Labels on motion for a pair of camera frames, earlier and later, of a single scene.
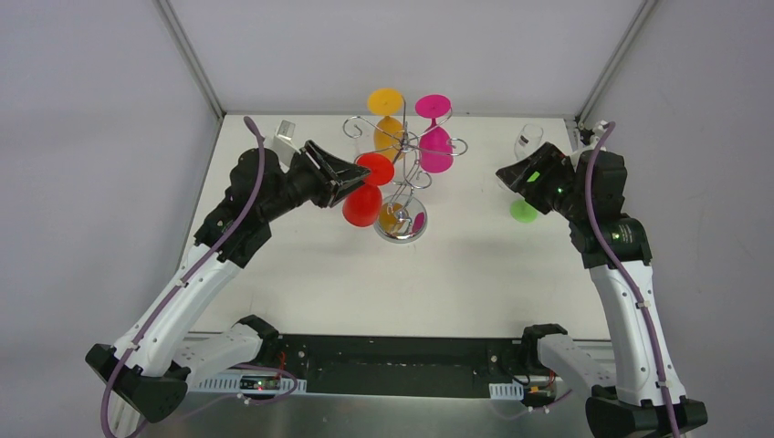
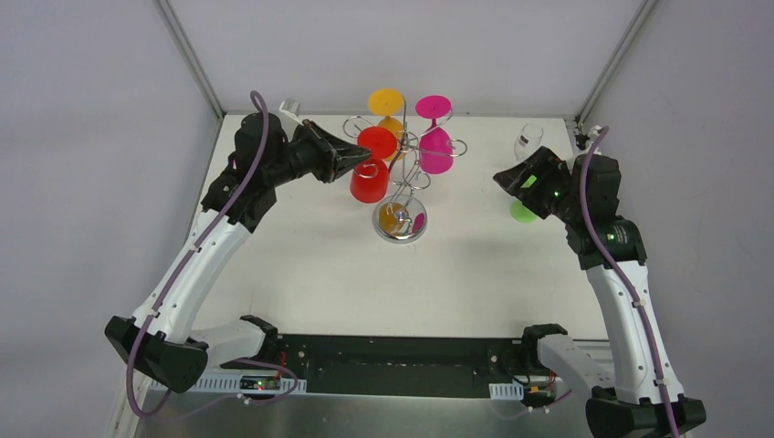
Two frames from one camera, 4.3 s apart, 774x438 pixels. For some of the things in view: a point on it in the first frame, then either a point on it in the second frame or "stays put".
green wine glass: (523, 212) stays put
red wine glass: (363, 206) → (370, 178)
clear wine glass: (527, 141) stays put
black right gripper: (528, 181) stays put
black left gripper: (322, 175) → (323, 153)
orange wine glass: (389, 133) stays put
